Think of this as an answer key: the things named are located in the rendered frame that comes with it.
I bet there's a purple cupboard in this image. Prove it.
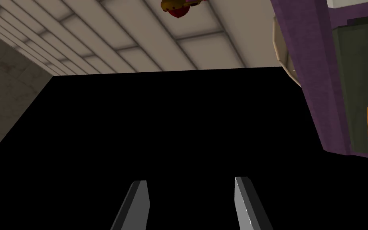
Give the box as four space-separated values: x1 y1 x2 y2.
270 0 368 158

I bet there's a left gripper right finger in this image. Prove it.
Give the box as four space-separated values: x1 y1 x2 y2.
234 176 274 230

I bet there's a beige round object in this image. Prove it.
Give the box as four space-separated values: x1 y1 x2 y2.
272 16 302 87

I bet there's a dark green cupboard door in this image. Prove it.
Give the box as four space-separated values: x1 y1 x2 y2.
332 13 368 155

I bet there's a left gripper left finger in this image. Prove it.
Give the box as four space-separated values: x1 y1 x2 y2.
110 180 151 230

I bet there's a red and yellow ceiling lamp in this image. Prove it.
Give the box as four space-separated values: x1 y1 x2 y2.
160 0 210 19

